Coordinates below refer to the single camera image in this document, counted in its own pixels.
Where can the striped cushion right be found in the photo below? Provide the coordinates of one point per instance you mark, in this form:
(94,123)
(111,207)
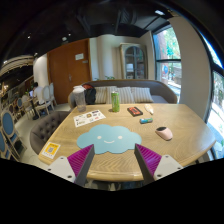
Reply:
(141,95)

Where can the teal small gadget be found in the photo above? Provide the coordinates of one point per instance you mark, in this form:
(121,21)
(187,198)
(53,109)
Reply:
(146,120)

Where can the black backpack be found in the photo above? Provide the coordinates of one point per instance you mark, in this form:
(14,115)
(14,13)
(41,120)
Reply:
(90,94)

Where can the striped cushion left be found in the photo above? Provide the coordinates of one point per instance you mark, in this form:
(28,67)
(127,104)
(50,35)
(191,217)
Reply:
(101,95)

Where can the person in white shirt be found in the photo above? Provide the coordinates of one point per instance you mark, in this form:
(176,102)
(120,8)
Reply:
(37,92)

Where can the white sticker sheet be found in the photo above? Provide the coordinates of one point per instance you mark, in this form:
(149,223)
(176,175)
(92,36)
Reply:
(88,118)

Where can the arched glass cabinet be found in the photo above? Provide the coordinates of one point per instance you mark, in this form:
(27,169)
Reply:
(133,61)

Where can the blue upholstered chair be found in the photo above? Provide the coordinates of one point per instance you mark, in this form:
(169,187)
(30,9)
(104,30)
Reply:
(11,133)

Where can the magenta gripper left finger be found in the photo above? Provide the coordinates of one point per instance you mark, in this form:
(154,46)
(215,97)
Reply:
(73,168)

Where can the pink computer mouse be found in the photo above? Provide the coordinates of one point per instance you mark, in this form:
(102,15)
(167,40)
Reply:
(165,133)

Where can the orange wooden door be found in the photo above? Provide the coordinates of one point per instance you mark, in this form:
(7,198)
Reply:
(68,66)

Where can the cream small object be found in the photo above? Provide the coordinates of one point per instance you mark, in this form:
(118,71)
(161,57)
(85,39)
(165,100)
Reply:
(149,108)

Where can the yellow QR code card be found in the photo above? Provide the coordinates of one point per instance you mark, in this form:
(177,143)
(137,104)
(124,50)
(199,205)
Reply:
(50,150)

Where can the white dining chair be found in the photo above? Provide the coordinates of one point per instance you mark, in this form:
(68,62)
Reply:
(47,99)

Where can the green drink can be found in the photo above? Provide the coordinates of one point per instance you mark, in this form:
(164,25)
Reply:
(115,101)

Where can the grey tufted armchair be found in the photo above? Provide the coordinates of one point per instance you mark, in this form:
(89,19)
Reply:
(44,128)

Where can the striped cushion middle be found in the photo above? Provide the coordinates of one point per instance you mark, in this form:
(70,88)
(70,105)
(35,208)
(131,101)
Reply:
(125,94)

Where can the blue cloud mouse pad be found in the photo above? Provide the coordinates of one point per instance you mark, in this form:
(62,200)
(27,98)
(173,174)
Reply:
(112,139)

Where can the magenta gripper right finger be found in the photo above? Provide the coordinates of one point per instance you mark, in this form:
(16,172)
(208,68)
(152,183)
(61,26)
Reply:
(154,166)

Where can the grey curved sofa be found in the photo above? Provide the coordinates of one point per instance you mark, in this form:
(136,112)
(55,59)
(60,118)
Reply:
(160,92)

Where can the striped cushion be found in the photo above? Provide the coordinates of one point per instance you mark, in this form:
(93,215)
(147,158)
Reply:
(141,95)
(125,94)
(101,95)

